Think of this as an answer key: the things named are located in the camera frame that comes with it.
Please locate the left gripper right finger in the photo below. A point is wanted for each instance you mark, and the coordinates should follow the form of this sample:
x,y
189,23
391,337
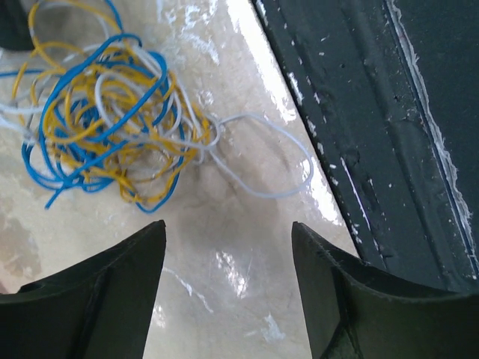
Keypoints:
x,y
354,310

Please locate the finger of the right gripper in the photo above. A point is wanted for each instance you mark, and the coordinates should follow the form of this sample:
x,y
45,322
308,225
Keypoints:
x,y
15,35

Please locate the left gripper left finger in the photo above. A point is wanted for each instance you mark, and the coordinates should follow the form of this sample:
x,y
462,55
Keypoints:
x,y
98,308

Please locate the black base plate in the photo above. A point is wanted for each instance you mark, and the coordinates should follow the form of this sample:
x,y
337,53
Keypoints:
x,y
388,92

